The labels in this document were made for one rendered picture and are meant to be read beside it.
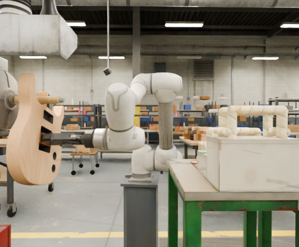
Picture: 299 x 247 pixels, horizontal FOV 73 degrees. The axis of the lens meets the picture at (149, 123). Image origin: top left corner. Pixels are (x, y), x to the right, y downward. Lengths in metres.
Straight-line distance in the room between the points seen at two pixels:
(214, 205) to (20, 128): 0.71
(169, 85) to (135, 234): 1.11
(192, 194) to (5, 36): 0.83
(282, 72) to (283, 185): 13.88
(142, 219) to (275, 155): 1.13
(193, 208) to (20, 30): 0.84
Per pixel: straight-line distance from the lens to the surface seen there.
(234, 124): 0.72
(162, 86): 1.26
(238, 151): 0.72
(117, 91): 0.72
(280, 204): 0.86
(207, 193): 0.72
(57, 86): 13.07
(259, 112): 0.76
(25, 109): 0.88
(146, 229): 1.68
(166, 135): 1.44
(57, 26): 0.84
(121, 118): 0.75
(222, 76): 12.96
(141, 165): 1.57
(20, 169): 0.83
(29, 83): 0.89
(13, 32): 0.90
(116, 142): 0.82
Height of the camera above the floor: 1.16
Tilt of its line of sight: 1 degrees down
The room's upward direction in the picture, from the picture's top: straight up
